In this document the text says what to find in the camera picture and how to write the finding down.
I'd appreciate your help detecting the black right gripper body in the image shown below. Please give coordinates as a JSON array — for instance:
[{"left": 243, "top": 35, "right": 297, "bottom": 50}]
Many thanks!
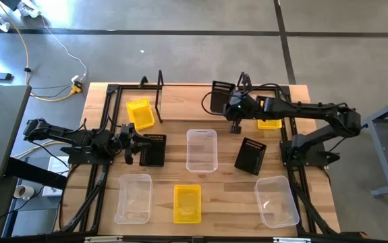
[{"left": 225, "top": 89, "right": 261, "bottom": 122}]

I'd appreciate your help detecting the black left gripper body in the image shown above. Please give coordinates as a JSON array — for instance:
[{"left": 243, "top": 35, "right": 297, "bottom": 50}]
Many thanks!
[{"left": 112, "top": 123, "right": 137, "bottom": 158}]

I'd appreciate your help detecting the black slotted plastic basket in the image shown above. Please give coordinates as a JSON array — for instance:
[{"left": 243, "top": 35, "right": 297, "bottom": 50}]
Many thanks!
[
  {"left": 233, "top": 136, "right": 267, "bottom": 176},
  {"left": 138, "top": 133, "right": 167, "bottom": 167},
  {"left": 209, "top": 80, "right": 237, "bottom": 114}
]

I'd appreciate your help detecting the yellow slotted plastic basket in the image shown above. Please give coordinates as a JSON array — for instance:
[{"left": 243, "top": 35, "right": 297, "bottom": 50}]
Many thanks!
[
  {"left": 173, "top": 184, "right": 202, "bottom": 225},
  {"left": 256, "top": 99, "right": 283, "bottom": 131},
  {"left": 126, "top": 97, "right": 156, "bottom": 131}
]

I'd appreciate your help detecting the clear plastic bin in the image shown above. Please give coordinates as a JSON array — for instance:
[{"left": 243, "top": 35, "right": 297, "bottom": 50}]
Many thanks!
[
  {"left": 113, "top": 173, "right": 153, "bottom": 225},
  {"left": 254, "top": 175, "right": 300, "bottom": 230},
  {"left": 185, "top": 128, "right": 219, "bottom": 174}
]

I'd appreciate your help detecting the white box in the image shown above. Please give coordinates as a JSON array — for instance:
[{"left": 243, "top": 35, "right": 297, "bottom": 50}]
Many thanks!
[{"left": 41, "top": 155, "right": 70, "bottom": 198}]

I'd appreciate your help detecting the black desk leg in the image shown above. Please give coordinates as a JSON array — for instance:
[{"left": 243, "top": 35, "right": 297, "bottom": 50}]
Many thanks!
[{"left": 3, "top": 157, "right": 69, "bottom": 190}]

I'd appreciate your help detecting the white cup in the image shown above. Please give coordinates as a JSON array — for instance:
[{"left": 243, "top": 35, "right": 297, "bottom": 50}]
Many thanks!
[{"left": 13, "top": 184, "right": 35, "bottom": 201}]

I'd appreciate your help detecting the grey desk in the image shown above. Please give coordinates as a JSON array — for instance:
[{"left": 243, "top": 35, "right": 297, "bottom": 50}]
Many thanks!
[{"left": 0, "top": 84, "right": 32, "bottom": 183}]

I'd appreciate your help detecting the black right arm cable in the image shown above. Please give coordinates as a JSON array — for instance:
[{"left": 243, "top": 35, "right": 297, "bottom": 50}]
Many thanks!
[{"left": 201, "top": 82, "right": 282, "bottom": 117}]

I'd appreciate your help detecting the black aluminium rig frame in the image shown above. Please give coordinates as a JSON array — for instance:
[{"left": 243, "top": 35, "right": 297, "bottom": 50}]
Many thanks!
[{"left": 54, "top": 82, "right": 366, "bottom": 243}]

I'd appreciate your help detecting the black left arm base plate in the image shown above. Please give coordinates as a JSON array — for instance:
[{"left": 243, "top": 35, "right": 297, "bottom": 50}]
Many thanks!
[{"left": 60, "top": 145, "right": 114, "bottom": 165}]

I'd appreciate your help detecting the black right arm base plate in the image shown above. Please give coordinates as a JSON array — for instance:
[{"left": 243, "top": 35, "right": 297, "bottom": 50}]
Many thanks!
[{"left": 279, "top": 139, "right": 330, "bottom": 167}]

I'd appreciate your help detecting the pale yellow floor cable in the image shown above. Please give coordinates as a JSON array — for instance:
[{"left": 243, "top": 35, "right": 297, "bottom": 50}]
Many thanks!
[{"left": 11, "top": 139, "right": 67, "bottom": 159}]

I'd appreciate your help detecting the silver metal bracket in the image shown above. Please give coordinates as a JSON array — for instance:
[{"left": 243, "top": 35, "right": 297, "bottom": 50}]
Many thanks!
[
  {"left": 273, "top": 237, "right": 312, "bottom": 243},
  {"left": 84, "top": 236, "right": 124, "bottom": 243}
]

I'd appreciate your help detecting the thin white floor cable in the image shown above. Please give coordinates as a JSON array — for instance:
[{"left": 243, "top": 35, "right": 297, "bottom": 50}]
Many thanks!
[{"left": 39, "top": 15, "right": 88, "bottom": 82}]

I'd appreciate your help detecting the long yellow floor cable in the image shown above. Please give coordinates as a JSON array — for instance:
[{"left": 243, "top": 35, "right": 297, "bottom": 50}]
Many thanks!
[{"left": 0, "top": 0, "right": 80, "bottom": 103}]

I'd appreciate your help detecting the grey metal table frame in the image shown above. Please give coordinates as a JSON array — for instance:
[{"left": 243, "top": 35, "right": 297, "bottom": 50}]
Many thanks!
[{"left": 348, "top": 92, "right": 388, "bottom": 198}]

